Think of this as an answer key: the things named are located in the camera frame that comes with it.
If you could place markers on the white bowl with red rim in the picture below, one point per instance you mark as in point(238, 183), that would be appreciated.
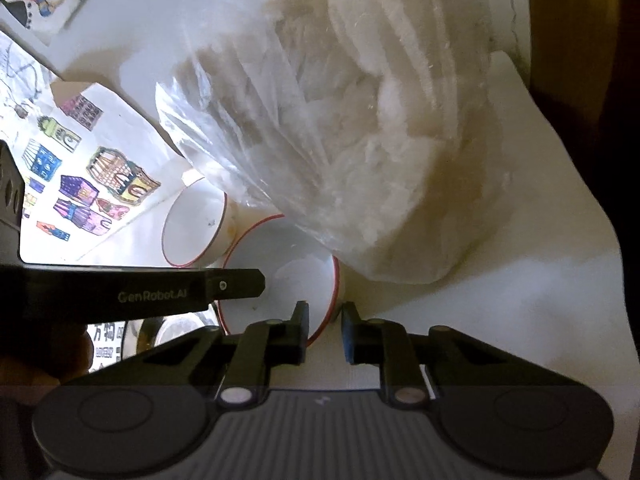
point(192, 225)
point(295, 265)

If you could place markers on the coloured houses drawing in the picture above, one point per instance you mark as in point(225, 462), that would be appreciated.
point(85, 160)

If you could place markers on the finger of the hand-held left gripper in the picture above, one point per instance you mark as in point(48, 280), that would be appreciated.
point(237, 284)

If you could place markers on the shallow steel plate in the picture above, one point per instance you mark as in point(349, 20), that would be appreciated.
point(175, 330)

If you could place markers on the person's left hand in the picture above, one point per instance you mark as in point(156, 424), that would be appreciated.
point(55, 360)

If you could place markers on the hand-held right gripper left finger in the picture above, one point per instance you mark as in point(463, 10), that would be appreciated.
point(303, 332)

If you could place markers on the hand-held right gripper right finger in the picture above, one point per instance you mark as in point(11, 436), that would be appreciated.
point(349, 335)

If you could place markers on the clear plastic bag of white lumps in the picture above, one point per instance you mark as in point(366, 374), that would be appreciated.
point(350, 125)

